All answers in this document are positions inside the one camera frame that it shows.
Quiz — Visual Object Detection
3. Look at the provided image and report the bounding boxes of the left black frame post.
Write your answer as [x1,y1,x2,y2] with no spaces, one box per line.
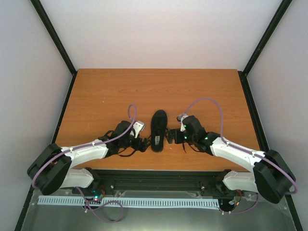
[30,0,77,77]

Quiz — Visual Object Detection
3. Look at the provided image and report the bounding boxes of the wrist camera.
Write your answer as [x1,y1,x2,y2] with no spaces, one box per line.
[131,121,145,138]
[177,113,188,132]

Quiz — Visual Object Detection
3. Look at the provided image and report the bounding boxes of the black frame post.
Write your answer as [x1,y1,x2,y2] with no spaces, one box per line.
[243,0,292,77]
[30,0,77,77]

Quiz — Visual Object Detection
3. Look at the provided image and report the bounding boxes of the right small circuit board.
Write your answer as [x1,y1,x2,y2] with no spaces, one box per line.
[229,196,242,207]

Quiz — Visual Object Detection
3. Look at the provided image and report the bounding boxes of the left green-lit circuit board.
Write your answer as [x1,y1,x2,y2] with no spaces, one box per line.
[85,195,103,206]

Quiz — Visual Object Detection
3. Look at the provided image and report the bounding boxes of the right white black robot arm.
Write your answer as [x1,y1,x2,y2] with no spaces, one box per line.
[166,114,296,204]

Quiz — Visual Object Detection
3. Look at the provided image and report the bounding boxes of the light blue slotted cable duct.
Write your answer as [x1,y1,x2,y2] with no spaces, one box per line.
[37,195,219,210]

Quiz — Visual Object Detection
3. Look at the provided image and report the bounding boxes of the right black frame post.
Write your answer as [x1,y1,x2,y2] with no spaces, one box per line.
[243,0,292,77]

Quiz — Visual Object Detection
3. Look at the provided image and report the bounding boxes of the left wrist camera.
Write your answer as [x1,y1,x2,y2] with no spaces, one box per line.
[131,121,145,138]

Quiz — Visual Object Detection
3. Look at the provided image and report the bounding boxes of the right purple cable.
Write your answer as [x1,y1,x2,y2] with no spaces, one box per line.
[184,97,299,215]

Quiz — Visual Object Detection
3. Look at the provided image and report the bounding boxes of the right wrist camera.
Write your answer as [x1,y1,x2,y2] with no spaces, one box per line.
[177,113,188,132]

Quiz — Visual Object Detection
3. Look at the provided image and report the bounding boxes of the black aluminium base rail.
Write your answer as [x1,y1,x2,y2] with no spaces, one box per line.
[31,168,288,195]

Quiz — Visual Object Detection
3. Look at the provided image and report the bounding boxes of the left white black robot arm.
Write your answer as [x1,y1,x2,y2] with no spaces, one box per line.
[27,121,149,195]

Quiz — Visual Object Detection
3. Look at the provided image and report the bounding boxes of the black shoelace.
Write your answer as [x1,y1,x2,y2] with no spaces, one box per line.
[116,129,187,157]

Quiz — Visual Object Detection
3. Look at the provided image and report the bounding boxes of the black canvas shoe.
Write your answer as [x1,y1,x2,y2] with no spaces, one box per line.
[150,110,167,153]

